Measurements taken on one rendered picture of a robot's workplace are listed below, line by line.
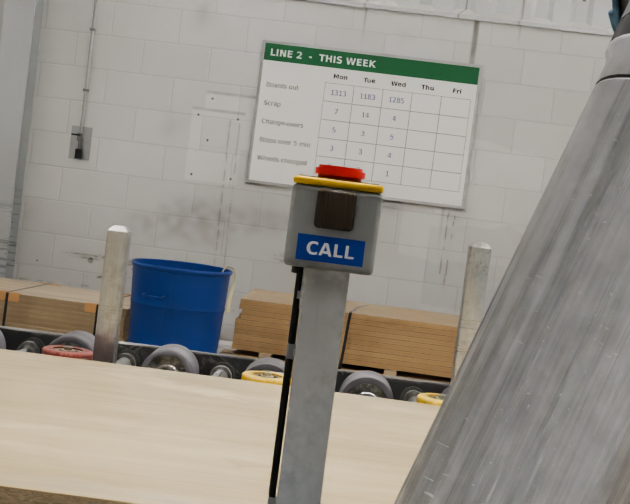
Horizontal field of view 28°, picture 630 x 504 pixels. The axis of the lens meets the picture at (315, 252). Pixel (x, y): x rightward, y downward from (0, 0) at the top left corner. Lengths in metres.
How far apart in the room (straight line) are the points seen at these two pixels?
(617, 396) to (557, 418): 0.03
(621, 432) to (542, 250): 0.09
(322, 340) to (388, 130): 7.23
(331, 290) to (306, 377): 0.07
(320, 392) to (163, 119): 7.43
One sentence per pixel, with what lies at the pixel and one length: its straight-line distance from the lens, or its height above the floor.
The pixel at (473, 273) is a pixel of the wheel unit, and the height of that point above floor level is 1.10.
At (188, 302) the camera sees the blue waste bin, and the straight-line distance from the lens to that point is 6.58.
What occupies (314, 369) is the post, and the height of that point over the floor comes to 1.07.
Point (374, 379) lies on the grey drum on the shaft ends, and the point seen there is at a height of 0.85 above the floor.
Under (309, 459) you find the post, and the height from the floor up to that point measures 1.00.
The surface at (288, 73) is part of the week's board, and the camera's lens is 8.27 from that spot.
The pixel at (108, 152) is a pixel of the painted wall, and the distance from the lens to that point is 8.46.
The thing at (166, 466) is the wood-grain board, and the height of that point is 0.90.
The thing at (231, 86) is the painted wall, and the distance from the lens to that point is 8.33.
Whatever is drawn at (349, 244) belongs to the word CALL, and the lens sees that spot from 0.96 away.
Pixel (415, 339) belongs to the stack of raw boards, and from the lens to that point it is 6.95.
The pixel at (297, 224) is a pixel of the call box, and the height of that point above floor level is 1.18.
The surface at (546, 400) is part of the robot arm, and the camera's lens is 0.57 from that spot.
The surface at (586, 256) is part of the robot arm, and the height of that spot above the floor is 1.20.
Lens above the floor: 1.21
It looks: 3 degrees down
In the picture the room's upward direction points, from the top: 7 degrees clockwise
